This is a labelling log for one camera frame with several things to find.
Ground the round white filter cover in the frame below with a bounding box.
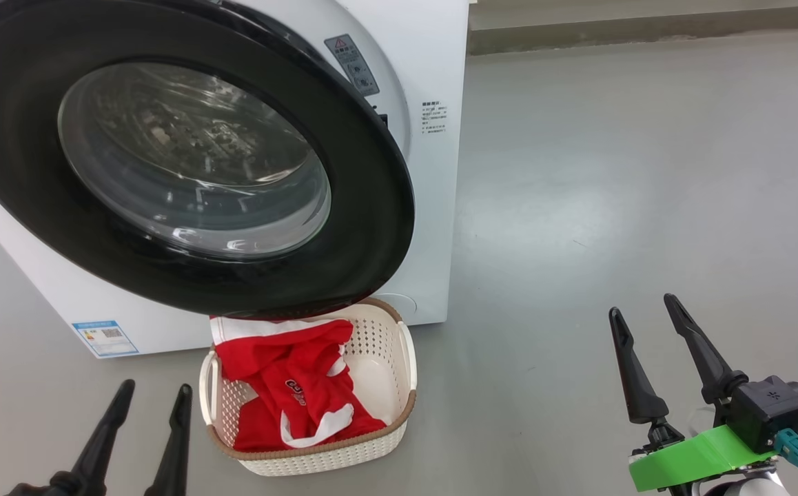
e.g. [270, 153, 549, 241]
[375, 294, 418, 324]

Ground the cream perforated laundry basket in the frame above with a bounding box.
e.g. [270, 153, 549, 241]
[198, 298, 418, 477]

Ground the white front-load washing machine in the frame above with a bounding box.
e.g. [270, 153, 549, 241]
[0, 0, 470, 359]

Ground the black round glass washer door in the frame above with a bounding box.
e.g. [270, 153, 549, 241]
[0, 0, 416, 319]

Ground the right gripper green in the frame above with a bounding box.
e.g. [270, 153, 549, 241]
[608, 293, 780, 492]

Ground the blue energy label sticker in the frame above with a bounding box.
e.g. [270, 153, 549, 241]
[72, 320, 139, 358]

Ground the red and white garment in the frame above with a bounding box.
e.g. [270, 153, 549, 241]
[209, 316, 387, 453]

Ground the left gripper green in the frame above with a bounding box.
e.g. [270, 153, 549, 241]
[3, 379, 194, 496]

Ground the grey warning sticker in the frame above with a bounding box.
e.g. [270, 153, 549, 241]
[324, 34, 380, 97]

